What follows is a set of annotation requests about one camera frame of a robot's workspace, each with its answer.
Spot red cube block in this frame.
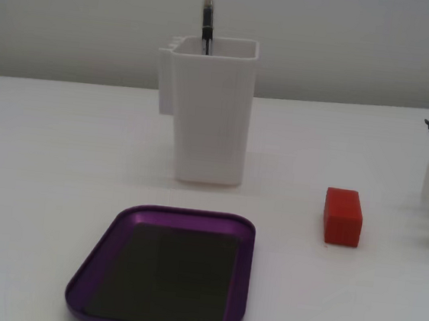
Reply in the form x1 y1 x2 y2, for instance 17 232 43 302
319 186 367 249

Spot black and silver pen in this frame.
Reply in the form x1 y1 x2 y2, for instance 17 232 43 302
195 0 218 56

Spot purple metal tray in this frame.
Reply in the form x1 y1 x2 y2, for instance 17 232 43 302
62 197 259 321

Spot white plastic pen holder box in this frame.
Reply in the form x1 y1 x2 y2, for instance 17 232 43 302
144 30 262 189

